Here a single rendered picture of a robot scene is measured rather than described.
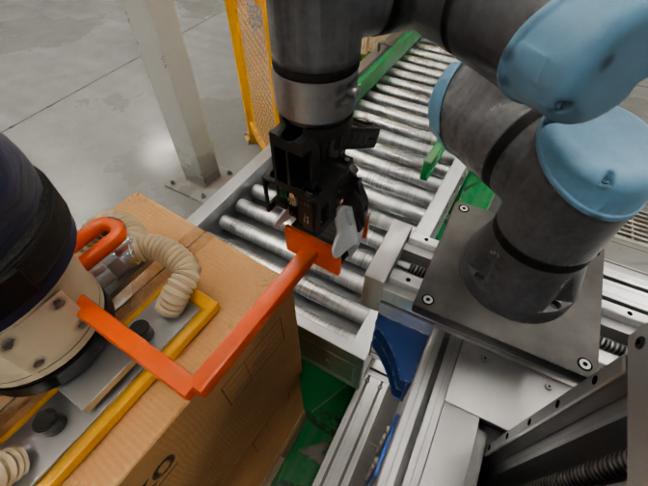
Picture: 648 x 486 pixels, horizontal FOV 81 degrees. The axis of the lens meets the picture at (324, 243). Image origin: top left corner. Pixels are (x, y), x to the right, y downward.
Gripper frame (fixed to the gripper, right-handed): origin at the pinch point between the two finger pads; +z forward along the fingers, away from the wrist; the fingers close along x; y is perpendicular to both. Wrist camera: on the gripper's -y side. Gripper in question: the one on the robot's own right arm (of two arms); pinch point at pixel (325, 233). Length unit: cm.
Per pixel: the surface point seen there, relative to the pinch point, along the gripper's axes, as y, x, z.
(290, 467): 15, -3, 108
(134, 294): 17.7, -25.7, 13.7
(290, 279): 9.2, 0.6, -0.9
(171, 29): -80, -124, 24
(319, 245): 3.7, 1.4, -2.2
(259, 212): -36, -48, 53
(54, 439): 37.2, -15.4, 11.2
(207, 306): 13.6, -12.6, 11.3
